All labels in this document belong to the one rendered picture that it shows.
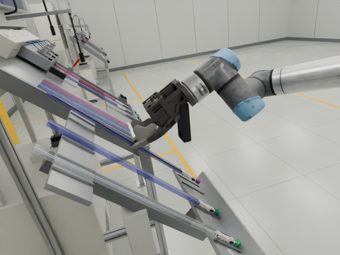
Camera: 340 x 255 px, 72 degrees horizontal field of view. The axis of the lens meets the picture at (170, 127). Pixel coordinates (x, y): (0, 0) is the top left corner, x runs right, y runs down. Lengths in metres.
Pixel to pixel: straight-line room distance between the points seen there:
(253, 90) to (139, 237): 0.47
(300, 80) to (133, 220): 0.54
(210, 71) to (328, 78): 0.27
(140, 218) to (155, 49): 7.36
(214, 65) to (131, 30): 7.08
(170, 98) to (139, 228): 0.33
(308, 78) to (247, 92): 0.15
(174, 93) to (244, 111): 0.18
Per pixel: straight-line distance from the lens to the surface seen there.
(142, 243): 0.67
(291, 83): 0.69
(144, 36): 7.73
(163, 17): 7.87
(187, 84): 0.61
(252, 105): 0.61
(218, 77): 0.62
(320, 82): 0.68
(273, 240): 1.64
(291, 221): 1.76
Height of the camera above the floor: 1.25
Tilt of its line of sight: 25 degrees down
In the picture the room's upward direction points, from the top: 8 degrees counter-clockwise
